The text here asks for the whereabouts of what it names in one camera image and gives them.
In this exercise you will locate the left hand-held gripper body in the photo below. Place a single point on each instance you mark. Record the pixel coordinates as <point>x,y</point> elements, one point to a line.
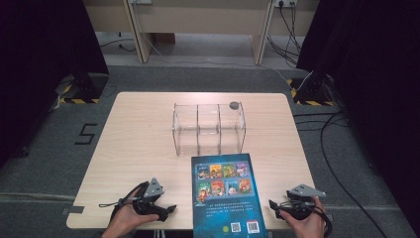
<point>152,193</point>

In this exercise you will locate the grey round pad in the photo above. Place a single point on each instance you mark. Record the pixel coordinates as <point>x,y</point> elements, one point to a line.
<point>234,105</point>

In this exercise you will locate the clear acrylic divided rack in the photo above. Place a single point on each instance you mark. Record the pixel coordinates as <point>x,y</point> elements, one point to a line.
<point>208,129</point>

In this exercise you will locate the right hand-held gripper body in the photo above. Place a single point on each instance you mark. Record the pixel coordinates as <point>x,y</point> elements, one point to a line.
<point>301,206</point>

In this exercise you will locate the white power socket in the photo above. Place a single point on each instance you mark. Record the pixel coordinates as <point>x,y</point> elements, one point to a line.
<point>286,3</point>

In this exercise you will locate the grey tape strip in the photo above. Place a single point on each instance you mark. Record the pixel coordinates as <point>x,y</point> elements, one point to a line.
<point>73,210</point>

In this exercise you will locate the person's left hand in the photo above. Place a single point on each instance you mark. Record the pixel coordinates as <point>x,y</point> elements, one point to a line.
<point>124,221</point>

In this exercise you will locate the person's right hand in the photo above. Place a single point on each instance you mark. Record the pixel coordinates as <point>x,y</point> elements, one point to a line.
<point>310,228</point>

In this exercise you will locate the beige wooden desk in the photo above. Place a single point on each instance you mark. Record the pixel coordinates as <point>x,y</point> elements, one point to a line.
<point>201,20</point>

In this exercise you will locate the black curtain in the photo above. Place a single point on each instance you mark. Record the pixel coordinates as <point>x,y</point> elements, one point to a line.
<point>373,82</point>
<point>43,49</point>

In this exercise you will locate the blue picture book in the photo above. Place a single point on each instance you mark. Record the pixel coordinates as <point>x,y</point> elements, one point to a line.
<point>224,198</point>

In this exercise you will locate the black stand base striped tape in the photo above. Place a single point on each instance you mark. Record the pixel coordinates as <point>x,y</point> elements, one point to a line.
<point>86,86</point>
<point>312,92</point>

